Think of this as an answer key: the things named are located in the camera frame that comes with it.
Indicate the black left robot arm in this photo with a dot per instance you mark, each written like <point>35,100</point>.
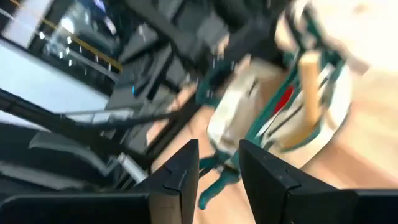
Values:
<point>186,28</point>

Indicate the beige green gardening bag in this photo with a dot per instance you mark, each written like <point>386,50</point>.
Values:
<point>236,105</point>

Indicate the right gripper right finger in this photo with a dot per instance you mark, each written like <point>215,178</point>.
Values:
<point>267,186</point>

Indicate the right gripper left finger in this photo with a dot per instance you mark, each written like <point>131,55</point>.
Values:
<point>177,186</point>

